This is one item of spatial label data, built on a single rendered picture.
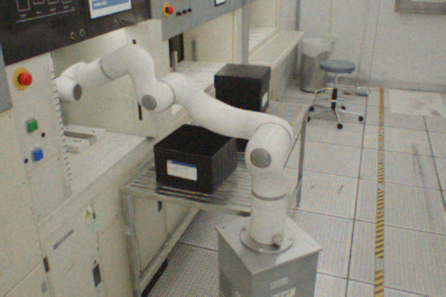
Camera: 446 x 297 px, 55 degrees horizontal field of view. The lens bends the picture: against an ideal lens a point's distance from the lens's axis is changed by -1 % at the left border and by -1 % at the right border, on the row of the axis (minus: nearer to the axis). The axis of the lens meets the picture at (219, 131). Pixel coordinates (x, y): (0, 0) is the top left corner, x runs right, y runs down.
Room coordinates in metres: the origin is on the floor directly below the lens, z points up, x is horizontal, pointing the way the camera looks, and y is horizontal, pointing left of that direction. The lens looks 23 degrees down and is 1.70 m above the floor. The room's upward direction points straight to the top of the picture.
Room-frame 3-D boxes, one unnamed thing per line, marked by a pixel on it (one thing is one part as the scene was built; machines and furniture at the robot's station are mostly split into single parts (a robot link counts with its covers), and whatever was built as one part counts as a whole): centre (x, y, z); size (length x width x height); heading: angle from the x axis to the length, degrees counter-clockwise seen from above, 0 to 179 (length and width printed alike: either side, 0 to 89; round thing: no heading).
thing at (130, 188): (2.11, -0.07, 0.38); 1.30 x 0.60 x 0.76; 161
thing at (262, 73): (2.54, -0.14, 0.89); 0.29 x 0.29 x 0.25; 72
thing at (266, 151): (1.23, -0.15, 1.07); 0.19 x 0.12 x 0.24; 158
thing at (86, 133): (1.85, 0.68, 0.89); 0.22 x 0.21 x 0.04; 71
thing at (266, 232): (1.26, -0.16, 0.85); 0.19 x 0.19 x 0.18
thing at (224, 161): (1.72, 0.10, 0.85); 0.28 x 0.28 x 0.17; 65
